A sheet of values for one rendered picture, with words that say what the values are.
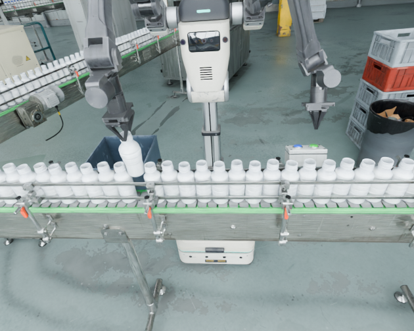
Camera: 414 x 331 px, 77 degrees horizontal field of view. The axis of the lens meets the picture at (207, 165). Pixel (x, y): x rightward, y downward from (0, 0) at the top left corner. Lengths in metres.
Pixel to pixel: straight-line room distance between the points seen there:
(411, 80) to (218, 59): 2.14
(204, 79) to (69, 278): 1.66
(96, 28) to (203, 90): 0.70
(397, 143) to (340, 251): 1.04
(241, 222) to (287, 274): 1.05
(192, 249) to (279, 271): 0.62
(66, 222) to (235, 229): 0.67
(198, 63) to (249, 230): 0.79
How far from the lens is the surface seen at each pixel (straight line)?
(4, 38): 5.02
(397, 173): 1.04
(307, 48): 0.99
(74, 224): 1.19
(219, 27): 1.29
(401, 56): 2.92
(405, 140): 2.66
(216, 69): 1.33
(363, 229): 1.13
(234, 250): 1.81
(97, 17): 0.81
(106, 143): 1.65
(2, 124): 2.29
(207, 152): 1.59
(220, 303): 1.87
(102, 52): 0.77
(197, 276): 1.96
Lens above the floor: 1.69
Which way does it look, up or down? 37 degrees down
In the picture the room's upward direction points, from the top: 5 degrees counter-clockwise
